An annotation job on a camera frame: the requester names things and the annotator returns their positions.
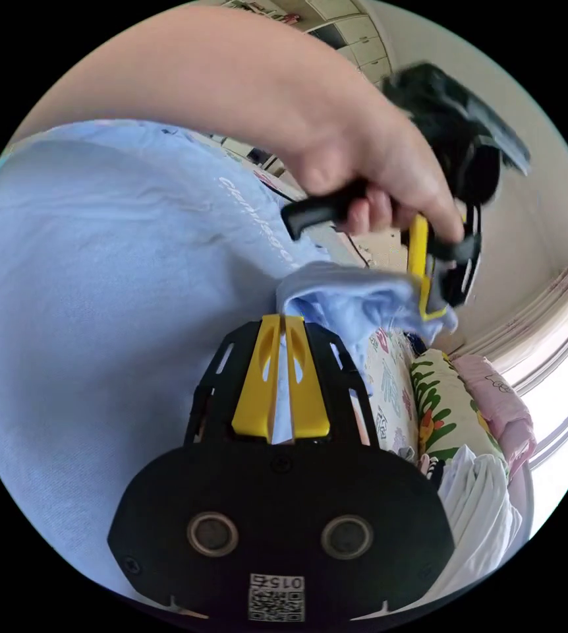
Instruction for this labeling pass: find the window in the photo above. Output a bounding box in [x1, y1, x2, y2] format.
[491, 284, 568, 475]

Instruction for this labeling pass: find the pile of clothes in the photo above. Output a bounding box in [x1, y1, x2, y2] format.
[418, 444, 525, 589]

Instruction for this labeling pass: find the pink pillow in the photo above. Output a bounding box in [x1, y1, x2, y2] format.
[451, 353, 537, 478]

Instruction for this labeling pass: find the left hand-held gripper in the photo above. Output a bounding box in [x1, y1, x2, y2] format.
[281, 61, 506, 323]

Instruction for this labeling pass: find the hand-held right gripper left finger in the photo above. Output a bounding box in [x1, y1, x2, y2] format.
[231, 315, 281, 444]

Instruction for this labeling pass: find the person's left hand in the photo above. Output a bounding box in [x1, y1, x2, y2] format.
[273, 54, 467, 244]

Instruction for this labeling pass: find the person's left forearm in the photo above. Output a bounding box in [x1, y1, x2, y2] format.
[9, 3, 349, 167]

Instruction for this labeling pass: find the blue hoodie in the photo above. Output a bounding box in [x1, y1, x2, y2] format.
[0, 120, 461, 600]

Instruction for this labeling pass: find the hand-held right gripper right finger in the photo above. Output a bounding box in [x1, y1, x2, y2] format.
[284, 316, 330, 440]

